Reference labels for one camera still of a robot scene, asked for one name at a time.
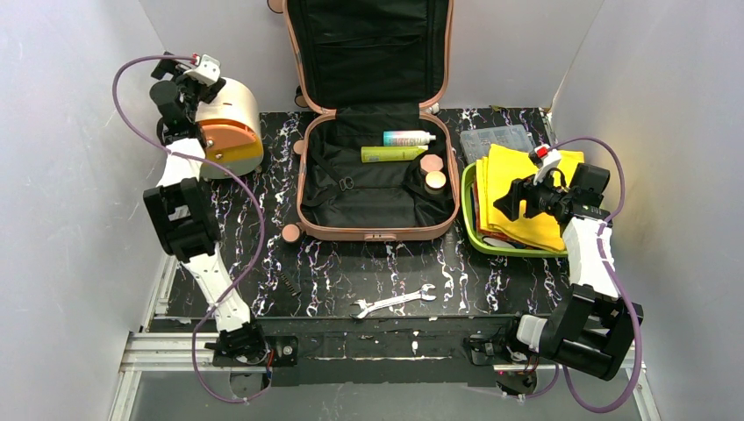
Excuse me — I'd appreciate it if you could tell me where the white printed garment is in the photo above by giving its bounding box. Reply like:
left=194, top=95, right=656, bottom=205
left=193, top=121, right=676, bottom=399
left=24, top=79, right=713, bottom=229
left=482, top=236, right=525, bottom=249

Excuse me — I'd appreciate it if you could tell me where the yellow snack packet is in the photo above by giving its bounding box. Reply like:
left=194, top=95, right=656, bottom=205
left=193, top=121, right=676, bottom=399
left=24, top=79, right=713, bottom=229
left=475, top=145, right=566, bottom=253

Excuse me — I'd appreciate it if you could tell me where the green plastic tray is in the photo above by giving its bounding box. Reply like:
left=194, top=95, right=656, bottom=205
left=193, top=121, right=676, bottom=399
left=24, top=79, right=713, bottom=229
left=460, top=163, right=568, bottom=259

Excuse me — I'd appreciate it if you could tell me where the cream cylindrical drum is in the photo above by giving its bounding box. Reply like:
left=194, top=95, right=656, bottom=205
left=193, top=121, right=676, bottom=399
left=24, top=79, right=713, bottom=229
left=196, top=78, right=264, bottom=179

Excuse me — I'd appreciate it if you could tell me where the pink hard-shell suitcase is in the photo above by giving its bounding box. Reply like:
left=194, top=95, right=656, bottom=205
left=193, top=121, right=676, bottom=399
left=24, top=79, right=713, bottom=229
left=282, top=1, right=460, bottom=241

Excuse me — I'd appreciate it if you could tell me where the red snack packet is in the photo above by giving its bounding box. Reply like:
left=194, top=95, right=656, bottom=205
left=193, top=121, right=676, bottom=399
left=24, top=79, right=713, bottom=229
left=472, top=179, right=520, bottom=243

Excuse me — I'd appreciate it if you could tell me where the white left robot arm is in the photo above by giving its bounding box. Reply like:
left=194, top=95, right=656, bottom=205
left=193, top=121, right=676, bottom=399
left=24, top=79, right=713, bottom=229
left=143, top=53, right=263, bottom=338

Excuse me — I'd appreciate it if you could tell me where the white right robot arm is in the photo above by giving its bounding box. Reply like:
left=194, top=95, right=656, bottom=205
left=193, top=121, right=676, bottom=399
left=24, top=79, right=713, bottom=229
left=494, top=163, right=643, bottom=381

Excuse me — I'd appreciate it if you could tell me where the silver open-end wrench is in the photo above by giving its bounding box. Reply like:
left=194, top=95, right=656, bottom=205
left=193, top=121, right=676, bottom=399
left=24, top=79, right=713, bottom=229
left=352, top=283, right=436, bottom=319

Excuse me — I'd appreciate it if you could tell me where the clear plastic screw box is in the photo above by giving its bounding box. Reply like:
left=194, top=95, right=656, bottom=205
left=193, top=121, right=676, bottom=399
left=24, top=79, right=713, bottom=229
left=460, top=125, right=536, bottom=164

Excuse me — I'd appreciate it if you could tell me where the round copper compact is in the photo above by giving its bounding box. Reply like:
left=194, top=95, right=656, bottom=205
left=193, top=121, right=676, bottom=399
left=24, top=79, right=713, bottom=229
left=424, top=171, right=447, bottom=195

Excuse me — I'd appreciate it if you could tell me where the round pink compact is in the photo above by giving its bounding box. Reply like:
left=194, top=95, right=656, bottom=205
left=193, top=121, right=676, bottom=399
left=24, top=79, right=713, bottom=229
left=419, top=153, right=444, bottom=176

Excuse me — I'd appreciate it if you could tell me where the teal pink tube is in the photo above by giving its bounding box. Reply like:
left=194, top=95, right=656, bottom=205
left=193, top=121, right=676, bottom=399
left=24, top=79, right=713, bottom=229
left=383, top=130, right=437, bottom=146

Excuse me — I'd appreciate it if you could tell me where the black spring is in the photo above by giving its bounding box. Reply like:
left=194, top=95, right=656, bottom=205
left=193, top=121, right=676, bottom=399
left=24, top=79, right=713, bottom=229
left=278, top=272, right=301, bottom=296

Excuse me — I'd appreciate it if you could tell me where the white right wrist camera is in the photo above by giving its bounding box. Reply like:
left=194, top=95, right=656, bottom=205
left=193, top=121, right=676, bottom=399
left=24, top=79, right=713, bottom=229
left=528, top=145, right=562, bottom=185

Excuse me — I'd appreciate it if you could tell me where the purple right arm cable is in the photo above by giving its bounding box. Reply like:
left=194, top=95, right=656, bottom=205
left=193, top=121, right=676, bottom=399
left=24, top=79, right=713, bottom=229
left=526, top=135, right=645, bottom=415

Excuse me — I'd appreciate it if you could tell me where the aluminium frame rail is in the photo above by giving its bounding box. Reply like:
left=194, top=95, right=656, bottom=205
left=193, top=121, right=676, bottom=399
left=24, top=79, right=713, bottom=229
left=108, top=180, right=275, bottom=421

